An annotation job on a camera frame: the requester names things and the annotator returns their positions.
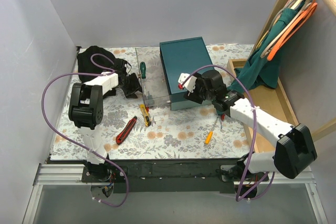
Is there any clear acrylic drawer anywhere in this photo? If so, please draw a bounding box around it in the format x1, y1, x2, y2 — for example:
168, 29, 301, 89
135, 47, 171, 108

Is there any long green screwdriver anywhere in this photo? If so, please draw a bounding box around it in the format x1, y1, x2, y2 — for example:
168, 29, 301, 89
140, 61, 147, 96

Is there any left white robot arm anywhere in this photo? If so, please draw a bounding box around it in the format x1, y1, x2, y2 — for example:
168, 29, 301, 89
68, 57, 142, 182

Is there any teal drawer box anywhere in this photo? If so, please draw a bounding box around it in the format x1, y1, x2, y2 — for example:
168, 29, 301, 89
160, 37, 212, 111

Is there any beige hanger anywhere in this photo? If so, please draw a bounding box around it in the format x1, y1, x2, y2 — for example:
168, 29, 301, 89
255, 0, 318, 61

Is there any orange hanger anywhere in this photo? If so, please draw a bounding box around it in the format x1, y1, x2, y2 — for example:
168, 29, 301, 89
266, 0, 318, 61

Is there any red black utility knife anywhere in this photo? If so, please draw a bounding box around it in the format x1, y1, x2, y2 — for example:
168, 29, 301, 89
116, 116, 137, 145

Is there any yellow utility knife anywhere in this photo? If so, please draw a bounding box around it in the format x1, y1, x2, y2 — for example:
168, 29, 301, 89
139, 104, 152, 127

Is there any black cloth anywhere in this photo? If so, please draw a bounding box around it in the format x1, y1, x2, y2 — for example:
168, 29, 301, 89
77, 46, 116, 74

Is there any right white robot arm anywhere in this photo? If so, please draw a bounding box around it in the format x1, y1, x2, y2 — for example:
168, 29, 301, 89
178, 70, 317, 181

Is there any red small screwdriver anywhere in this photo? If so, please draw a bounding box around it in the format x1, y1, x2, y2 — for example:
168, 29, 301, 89
220, 114, 225, 130

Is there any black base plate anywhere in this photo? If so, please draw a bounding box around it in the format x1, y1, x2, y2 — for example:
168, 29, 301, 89
81, 158, 270, 195

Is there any green garment on hanger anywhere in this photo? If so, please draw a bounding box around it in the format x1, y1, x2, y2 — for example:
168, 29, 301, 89
235, 8, 298, 90

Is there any aluminium rail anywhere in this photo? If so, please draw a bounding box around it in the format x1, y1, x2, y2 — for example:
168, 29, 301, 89
23, 161, 328, 223

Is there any orange handle screwdriver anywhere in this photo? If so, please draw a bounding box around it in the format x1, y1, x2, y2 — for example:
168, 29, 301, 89
204, 117, 219, 145

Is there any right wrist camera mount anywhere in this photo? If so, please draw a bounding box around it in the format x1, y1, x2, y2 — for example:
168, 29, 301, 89
178, 73, 197, 93

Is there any floral table mat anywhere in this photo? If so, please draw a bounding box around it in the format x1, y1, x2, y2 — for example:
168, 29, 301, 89
50, 44, 253, 161

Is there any small green screwdriver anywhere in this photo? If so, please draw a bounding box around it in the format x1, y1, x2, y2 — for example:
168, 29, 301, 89
146, 92, 154, 106

